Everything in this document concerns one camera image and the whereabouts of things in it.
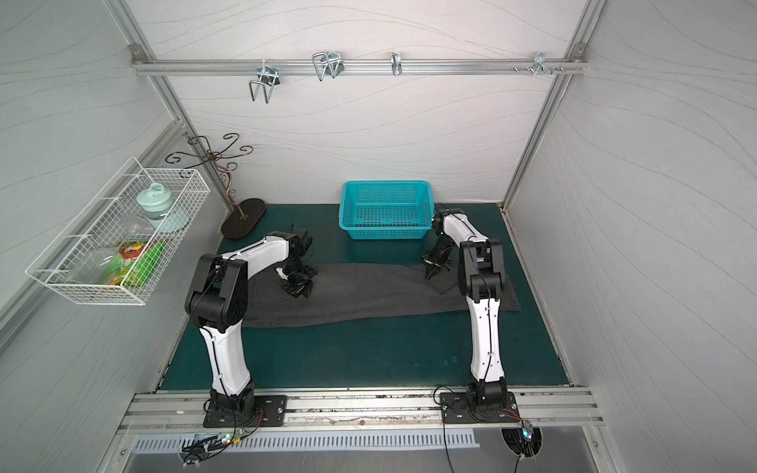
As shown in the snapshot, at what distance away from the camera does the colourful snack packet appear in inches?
23.5

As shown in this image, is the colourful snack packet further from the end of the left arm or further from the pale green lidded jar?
the end of the left arm

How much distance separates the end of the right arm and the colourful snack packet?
0.71 m

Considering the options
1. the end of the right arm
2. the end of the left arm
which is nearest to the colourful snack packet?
the end of the left arm

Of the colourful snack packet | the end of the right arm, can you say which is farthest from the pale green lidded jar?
the end of the right arm

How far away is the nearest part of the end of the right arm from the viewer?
0.90m

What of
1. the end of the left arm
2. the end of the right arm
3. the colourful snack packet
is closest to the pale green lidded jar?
the colourful snack packet

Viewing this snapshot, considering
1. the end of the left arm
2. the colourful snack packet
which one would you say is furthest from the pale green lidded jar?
the end of the left arm
